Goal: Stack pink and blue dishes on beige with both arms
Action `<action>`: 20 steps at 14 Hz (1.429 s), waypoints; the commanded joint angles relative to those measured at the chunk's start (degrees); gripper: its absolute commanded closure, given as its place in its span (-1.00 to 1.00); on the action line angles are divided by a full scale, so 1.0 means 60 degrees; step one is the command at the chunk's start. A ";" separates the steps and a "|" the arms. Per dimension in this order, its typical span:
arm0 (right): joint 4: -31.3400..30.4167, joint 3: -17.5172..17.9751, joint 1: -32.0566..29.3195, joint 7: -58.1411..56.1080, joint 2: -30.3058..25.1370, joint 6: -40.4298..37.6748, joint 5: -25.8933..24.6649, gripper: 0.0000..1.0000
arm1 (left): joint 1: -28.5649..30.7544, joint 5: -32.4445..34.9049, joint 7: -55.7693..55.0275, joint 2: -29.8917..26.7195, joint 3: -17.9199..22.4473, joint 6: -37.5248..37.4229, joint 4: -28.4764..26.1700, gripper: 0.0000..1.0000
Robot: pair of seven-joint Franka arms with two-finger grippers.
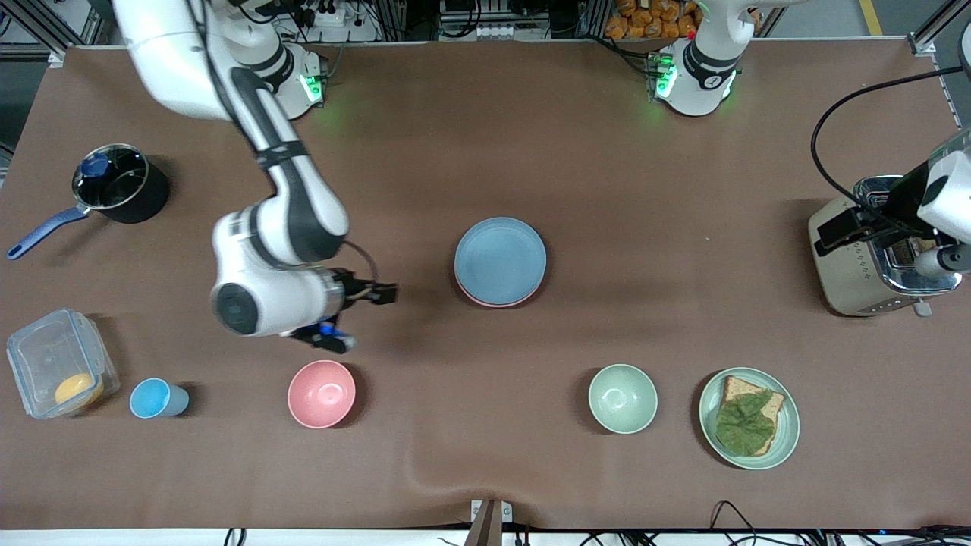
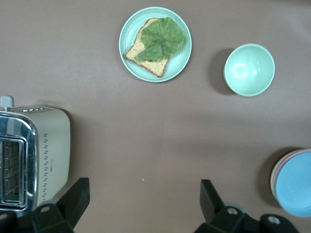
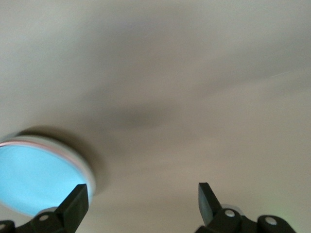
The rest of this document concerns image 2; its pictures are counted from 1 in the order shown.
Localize light green bowl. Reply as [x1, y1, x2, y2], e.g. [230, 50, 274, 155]
[223, 43, 276, 97]

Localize toast bread slice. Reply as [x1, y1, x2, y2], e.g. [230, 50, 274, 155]
[124, 17, 171, 78]

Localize light green plate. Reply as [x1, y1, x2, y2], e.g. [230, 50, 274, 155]
[118, 6, 192, 83]

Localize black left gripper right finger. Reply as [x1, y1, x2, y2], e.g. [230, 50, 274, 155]
[194, 179, 262, 233]

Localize beige plate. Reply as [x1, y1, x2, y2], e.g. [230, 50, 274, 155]
[270, 155, 282, 207]

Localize beige and chrome toaster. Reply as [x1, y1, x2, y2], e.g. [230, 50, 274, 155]
[0, 95, 71, 218]

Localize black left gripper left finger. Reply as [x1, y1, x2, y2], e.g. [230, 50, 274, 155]
[31, 178, 90, 233]

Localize pink plate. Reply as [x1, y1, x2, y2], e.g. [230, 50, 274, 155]
[272, 148, 311, 195]

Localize light blue plate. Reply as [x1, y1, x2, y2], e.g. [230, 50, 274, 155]
[276, 151, 311, 218]

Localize brown table cover sheet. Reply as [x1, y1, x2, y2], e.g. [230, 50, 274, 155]
[0, 0, 311, 233]

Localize green lettuce leaf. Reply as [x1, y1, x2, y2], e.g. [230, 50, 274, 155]
[135, 16, 186, 63]

